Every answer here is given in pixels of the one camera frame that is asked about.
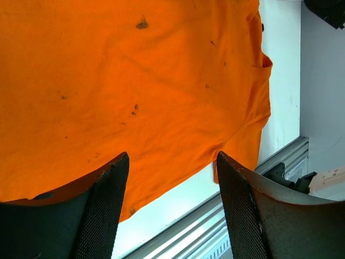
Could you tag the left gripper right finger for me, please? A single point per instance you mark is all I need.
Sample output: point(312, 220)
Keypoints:
point(268, 220)

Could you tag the aluminium mounting rail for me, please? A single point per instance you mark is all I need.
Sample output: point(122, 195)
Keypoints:
point(179, 222)

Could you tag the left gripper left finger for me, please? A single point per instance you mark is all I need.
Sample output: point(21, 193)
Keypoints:
point(77, 220)

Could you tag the orange t shirt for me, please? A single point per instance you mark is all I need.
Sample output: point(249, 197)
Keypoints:
point(172, 83)

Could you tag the slotted grey cable duct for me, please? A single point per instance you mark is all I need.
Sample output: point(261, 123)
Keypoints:
point(219, 249)

